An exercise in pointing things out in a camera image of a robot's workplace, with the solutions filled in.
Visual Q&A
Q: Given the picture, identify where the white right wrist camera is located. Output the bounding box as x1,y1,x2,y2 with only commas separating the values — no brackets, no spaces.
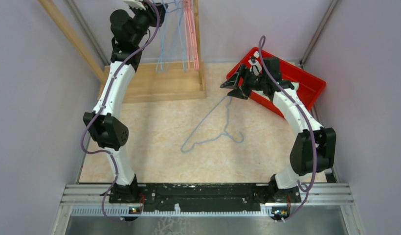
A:
248,56,262,76

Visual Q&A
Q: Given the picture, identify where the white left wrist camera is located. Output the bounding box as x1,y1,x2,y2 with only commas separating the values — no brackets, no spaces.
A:
123,0,147,10

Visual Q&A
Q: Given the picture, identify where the wooden hanger rack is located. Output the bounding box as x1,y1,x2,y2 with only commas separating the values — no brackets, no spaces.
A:
39,0,206,103

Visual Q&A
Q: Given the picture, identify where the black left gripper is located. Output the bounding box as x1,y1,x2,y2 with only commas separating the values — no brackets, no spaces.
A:
130,0,169,46

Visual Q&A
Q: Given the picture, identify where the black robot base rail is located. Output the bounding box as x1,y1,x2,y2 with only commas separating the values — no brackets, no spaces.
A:
109,183,301,212

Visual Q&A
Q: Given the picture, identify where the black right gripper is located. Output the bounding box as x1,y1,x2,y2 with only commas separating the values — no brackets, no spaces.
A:
220,64,267,100

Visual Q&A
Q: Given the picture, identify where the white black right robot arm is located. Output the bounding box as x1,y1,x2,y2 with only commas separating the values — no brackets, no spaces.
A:
220,57,336,202

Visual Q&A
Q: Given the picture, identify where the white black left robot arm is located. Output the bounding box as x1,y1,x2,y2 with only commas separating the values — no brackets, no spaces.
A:
83,0,168,203

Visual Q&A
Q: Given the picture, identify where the red plastic bin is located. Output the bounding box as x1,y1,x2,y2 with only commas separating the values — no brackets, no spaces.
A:
226,47,326,117

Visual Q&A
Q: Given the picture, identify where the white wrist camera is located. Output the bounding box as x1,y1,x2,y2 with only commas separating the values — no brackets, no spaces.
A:
248,56,262,76
123,0,147,10

